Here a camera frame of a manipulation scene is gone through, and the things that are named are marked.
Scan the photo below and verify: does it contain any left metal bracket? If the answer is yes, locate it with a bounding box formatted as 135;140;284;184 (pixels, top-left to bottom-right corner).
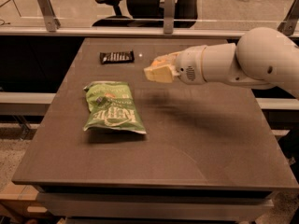
37;0;61;32

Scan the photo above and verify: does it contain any wooden box under table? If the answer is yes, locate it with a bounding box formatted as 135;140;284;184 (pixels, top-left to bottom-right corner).
0;182;50;223

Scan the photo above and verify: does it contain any middle metal bracket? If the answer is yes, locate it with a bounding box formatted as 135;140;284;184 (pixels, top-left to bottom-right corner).
164;0;176;35

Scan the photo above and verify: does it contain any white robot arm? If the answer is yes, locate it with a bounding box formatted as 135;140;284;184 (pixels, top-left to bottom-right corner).
144;27;299;98

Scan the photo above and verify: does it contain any metal bracket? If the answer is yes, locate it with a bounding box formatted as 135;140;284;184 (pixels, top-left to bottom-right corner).
37;0;61;32
164;0;176;35
278;0;299;36

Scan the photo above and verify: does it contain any orange fruit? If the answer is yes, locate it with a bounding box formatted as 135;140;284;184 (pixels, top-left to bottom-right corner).
151;55;168;66

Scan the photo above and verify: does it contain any green jalapeno chip bag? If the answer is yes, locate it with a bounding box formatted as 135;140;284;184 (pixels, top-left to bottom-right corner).
83;81;146;134

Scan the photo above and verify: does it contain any right metal bracket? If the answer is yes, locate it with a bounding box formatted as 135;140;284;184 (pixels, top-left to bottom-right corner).
278;0;299;36

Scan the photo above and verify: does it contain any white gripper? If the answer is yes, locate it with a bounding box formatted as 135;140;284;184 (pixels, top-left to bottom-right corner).
144;45;206;85

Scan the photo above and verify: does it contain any black office chair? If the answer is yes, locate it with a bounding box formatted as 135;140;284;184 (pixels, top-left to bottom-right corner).
93;0;198;28

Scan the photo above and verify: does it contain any black chocolate bar wrapper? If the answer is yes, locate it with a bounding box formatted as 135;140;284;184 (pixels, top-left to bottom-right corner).
99;50;135;64

